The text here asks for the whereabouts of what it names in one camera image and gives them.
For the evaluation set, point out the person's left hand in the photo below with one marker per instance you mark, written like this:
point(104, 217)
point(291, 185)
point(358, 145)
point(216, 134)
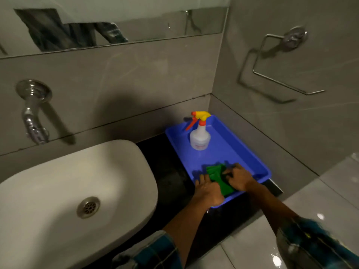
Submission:
point(209, 191)

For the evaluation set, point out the person's right hand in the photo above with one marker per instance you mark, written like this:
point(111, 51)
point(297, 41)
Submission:
point(241, 179)

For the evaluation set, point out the person's left fingers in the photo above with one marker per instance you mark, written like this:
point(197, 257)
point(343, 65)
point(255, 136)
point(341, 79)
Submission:
point(202, 179)

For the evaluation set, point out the person's right fingers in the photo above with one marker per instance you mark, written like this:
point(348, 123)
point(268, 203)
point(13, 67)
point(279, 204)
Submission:
point(230, 172)

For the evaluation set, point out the green cleaning cloth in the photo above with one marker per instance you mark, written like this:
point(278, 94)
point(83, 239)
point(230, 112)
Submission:
point(220, 177)

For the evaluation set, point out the person's left forearm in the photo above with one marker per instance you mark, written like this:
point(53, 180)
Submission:
point(186, 229)

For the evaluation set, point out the person's right forearm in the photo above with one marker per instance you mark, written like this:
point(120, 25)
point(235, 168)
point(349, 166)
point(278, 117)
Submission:
point(270, 205)

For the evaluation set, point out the blue plastic tray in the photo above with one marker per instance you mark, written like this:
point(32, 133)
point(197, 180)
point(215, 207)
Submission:
point(217, 154)

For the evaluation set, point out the white spray bottle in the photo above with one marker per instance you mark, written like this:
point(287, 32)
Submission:
point(199, 134)

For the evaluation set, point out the metal sink drain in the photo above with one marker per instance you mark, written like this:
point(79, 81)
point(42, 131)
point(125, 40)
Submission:
point(88, 207)

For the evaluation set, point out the white ceramic sink basin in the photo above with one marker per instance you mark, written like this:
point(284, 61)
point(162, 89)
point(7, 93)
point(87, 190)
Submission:
point(64, 204)

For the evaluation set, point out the wall mirror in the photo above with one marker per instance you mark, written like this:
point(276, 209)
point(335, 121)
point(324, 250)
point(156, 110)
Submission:
point(112, 25)

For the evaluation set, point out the chrome wall faucet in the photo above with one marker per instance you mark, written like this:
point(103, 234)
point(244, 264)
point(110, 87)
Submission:
point(32, 109)

